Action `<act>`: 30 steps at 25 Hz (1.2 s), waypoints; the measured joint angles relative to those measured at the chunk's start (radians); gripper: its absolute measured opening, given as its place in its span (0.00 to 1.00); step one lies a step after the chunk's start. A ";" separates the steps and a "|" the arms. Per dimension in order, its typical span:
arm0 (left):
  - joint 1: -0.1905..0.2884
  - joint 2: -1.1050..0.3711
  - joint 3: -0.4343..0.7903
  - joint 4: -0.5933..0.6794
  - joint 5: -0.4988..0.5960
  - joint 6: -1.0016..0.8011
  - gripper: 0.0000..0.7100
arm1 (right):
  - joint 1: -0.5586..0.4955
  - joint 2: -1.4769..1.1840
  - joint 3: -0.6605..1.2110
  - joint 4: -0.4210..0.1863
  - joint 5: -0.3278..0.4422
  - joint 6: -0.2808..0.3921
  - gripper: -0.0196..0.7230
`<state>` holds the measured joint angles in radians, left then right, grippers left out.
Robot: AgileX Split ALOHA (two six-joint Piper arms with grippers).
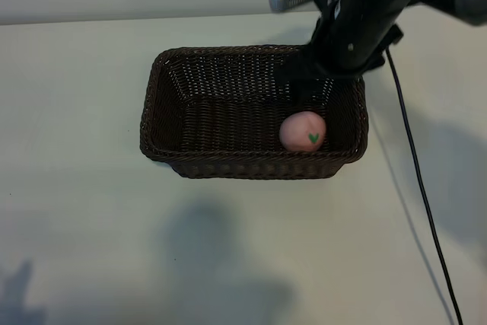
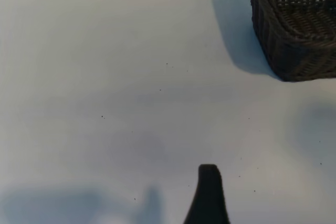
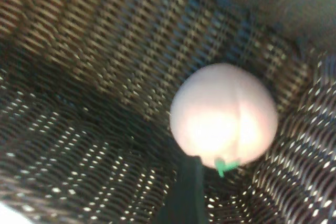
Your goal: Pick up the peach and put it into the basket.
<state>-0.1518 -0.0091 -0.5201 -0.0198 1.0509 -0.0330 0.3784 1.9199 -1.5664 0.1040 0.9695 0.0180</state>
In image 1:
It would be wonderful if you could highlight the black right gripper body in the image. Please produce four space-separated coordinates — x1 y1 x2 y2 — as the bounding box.
304 0 412 80

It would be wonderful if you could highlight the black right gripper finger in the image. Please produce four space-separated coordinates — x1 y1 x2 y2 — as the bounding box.
272 45 325 85
290 77 325 110

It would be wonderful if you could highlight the pink peach with green mark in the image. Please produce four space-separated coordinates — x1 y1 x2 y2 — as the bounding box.
279 110 328 152

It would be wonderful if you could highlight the dark brown wicker basket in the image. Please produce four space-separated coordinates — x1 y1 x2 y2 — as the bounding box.
139 45 369 180

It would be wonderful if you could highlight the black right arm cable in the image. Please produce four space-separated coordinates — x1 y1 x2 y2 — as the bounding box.
385 46 464 325

